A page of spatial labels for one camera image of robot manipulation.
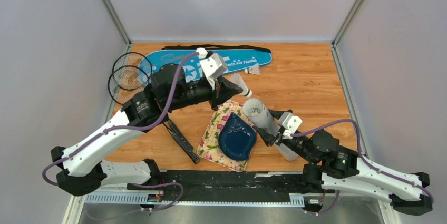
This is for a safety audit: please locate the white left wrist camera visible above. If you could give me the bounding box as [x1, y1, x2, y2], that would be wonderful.
[198, 52, 228, 91]

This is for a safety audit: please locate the black badminton racket upper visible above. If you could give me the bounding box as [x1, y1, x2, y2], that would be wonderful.
[112, 52, 153, 77]

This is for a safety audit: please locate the grey shuttlecock tube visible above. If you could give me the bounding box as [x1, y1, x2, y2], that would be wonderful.
[247, 104, 298, 161]

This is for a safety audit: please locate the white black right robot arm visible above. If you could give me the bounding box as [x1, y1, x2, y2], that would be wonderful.
[252, 110, 434, 216]

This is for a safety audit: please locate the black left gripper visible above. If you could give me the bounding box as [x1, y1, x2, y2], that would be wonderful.
[166, 75, 244, 112]

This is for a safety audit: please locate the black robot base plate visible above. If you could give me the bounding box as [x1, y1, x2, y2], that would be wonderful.
[153, 170, 323, 203]

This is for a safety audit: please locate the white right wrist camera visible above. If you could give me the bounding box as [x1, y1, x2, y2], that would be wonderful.
[278, 112, 303, 139]

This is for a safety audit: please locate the blue leaf-shaped plate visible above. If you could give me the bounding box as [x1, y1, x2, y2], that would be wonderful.
[218, 112, 257, 161]

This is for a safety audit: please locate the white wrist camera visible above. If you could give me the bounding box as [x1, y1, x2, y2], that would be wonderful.
[278, 112, 303, 139]
[198, 52, 228, 91]

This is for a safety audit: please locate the black badminton racket lower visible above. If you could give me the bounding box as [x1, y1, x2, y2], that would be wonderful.
[108, 65, 200, 164]

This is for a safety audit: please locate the black badminton racket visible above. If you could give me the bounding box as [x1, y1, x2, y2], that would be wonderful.
[112, 52, 153, 77]
[108, 65, 200, 164]

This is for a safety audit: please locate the white shuttlecock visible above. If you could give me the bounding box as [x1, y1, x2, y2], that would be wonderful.
[229, 73, 252, 98]
[244, 63, 261, 75]
[242, 98, 263, 117]

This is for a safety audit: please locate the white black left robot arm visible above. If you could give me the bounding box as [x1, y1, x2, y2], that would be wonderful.
[51, 64, 251, 196]

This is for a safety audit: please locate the floral rectangular tray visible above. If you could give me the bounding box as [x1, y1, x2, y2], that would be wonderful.
[197, 100, 253, 172]

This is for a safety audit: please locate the aluminium frame rail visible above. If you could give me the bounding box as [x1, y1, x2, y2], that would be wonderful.
[74, 168, 392, 208]

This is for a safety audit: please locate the blue sport racket bag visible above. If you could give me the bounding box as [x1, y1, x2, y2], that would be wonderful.
[139, 44, 272, 80]

